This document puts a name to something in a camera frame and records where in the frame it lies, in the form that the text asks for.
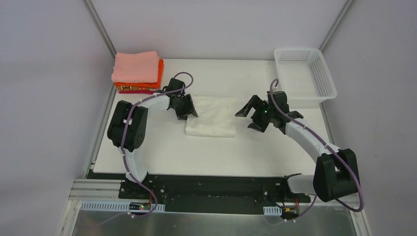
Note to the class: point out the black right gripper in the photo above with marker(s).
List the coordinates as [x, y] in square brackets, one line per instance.
[258, 114]

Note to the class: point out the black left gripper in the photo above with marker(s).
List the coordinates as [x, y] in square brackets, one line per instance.
[182, 104]

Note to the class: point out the cream white t shirt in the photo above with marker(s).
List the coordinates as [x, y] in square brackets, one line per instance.
[216, 117]

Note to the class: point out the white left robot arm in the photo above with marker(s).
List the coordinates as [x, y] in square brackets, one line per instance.
[127, 128]

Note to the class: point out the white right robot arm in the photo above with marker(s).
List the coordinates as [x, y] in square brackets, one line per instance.
[336, 173]

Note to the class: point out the white plastic basket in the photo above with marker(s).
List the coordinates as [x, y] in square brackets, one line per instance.
[304, 76]

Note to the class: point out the pink folded t shirt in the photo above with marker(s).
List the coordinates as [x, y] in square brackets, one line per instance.
[136, 68]

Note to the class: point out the magenta folded t shirt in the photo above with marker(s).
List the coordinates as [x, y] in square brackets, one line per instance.
[137, 92]

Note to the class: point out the brown patterned folded t shirt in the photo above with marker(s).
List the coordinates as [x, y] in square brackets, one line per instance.
[130, 88]

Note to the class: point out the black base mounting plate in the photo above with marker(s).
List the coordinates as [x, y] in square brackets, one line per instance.
[210, 194]

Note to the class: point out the right white cable duct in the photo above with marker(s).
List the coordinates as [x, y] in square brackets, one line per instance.
[272, 210]

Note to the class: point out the white cable duct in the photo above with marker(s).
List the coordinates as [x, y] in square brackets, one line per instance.
[272, 210]
[121, 206]

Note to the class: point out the aluminium frame rail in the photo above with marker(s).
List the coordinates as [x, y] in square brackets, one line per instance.
[108, 190]

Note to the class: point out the left white cable duct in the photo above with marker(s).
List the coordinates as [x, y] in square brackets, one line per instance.
[121, 206]

